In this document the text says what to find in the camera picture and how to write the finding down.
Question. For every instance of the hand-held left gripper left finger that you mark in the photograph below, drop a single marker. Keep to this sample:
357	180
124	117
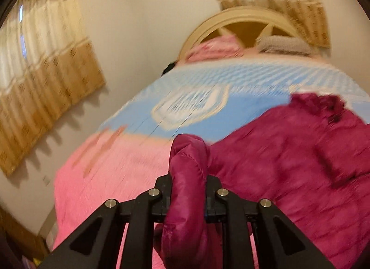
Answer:
162	198

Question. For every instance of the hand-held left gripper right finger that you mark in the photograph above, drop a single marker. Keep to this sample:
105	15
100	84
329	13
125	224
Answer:
213	198

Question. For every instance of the magenta puffer jacket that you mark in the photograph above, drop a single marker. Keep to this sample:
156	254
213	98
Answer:
289	170

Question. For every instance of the pink and blue printed blanket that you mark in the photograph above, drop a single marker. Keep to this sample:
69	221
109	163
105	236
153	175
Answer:
121	165

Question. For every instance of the folded pink floral quilt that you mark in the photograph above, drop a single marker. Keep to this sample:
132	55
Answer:
214	48

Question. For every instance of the brown wooden furniture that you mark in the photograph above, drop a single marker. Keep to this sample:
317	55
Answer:
14	228

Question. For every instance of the striped pillow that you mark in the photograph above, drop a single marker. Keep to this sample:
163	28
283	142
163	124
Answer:
283	44

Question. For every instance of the cream wooden headboard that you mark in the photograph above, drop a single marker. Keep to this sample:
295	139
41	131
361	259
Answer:
202	29

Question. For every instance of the beige side window curtain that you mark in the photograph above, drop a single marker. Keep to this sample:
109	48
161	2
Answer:
43	69

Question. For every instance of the beige curtain behind headboard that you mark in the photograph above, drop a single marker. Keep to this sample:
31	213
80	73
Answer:
289	0

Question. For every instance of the white wall socket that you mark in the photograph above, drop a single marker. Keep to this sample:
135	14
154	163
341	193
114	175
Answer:
46	180

